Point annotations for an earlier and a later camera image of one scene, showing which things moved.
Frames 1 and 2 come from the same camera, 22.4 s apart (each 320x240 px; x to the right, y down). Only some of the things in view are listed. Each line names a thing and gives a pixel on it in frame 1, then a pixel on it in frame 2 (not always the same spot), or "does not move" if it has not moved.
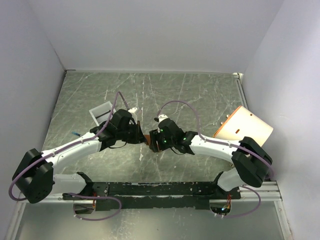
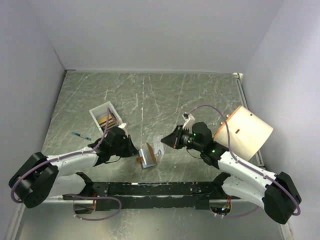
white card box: [102, 113] does not move
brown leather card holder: [147, 138] to [146, 157]
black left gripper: [139, 137] to [131, 149]
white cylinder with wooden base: [242, 123] does not move
